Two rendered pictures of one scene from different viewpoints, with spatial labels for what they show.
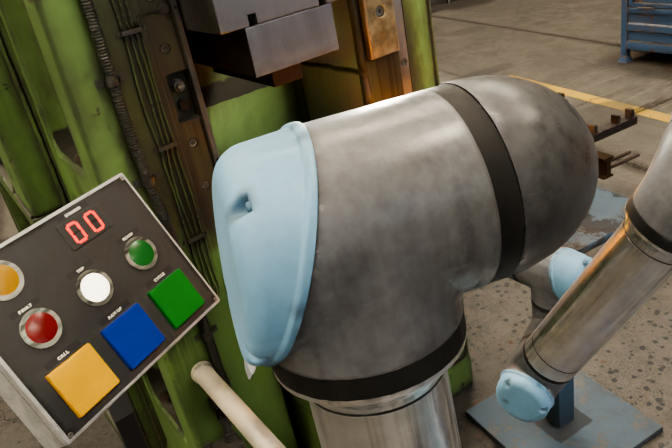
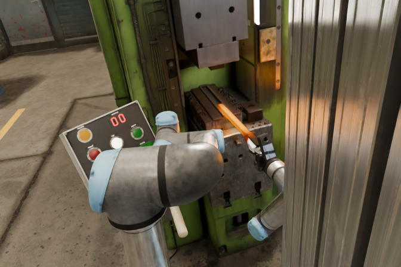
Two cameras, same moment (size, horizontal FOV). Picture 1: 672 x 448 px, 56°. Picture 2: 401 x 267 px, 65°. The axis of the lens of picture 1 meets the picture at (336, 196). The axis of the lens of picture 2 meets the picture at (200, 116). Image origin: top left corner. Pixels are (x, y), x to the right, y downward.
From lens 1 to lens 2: 0.37 m
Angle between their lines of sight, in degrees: 16
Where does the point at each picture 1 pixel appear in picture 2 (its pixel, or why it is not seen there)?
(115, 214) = (130, 116)
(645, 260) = not seen: hidden behind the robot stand
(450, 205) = (145, 188)
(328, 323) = (110, 208)
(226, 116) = (198, 71)
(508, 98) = (173, 160)
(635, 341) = not seen: hidden behind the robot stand
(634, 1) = not seen: outside the picture
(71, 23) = (130, 37)
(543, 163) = (175, 182)
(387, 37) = (270, 53)
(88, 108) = (132, 70)
